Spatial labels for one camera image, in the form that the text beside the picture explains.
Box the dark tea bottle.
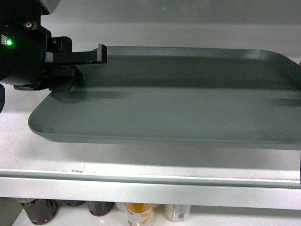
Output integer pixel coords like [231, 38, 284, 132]
[88, 201, 114, 217]
[16, 198, 58, 225]

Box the orange juice bottle right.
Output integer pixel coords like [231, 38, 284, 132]
[165, 204, 191, 222]

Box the orange juice bottle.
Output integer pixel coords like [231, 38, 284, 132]
[126, 203, 154, 226]
[165, 204, 191, 222]

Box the grey rectangular serving tray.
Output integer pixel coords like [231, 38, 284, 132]
[28, 47, 301, 150]

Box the orange juice bottle front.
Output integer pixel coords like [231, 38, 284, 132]
[126, 203, 154, 226]

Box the dark tea bottle front left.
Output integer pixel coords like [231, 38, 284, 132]
[16, 198, 58, 225]

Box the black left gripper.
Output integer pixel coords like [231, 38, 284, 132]
[0, 0, 107, 91]

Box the white top store shelf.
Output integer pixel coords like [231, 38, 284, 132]
[0, 86, 301, 210]

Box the dark tea bottle middle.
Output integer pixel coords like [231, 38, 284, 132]
[88, 201, 114, 217]

